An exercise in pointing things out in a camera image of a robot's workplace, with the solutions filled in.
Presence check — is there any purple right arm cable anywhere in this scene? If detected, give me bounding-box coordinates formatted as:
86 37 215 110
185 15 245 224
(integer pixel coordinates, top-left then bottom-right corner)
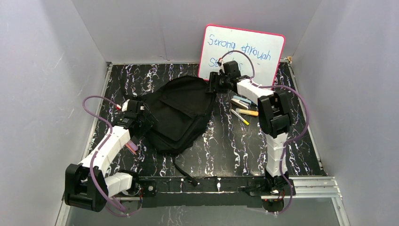
218 50 310 215

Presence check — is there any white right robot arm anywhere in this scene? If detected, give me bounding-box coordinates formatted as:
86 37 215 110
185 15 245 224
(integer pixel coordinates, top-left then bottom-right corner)
208 61 292 195

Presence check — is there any pink highlighter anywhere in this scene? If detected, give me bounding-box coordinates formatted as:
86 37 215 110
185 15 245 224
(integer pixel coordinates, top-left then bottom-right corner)
127 140 138 151

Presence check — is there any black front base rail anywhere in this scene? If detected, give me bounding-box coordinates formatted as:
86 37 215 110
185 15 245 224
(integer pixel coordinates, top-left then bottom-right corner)
138 176 266 208

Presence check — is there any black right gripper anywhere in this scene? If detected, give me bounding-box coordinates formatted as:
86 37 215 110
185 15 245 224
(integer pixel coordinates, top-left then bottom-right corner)
205 72 230 94

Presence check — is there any white yellow marker pen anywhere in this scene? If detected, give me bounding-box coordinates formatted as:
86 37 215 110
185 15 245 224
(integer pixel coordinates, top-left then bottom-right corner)
230 109 249 126

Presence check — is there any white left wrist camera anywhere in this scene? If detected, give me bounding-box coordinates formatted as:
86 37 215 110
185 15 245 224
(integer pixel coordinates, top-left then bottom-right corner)
121 99 130 112

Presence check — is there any orange highlighter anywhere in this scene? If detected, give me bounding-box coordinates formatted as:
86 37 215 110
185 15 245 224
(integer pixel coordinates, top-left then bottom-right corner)
235 108 259 117

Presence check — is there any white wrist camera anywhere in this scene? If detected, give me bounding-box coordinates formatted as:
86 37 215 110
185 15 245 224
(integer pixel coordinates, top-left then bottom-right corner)
121 99 130 112
217 58 223 68

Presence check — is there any black backpack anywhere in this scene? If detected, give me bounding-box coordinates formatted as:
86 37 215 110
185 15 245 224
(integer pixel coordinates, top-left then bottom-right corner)
137 75 218 188

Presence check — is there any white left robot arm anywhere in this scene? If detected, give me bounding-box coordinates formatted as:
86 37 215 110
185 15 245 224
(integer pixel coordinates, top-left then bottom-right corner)
64 100 157 212

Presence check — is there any pink framed whiteboard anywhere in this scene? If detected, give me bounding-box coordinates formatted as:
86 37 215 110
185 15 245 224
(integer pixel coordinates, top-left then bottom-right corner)
198 24 286 86

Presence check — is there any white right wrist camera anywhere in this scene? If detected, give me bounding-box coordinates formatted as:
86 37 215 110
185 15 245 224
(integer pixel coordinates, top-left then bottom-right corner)
217 58 223 68

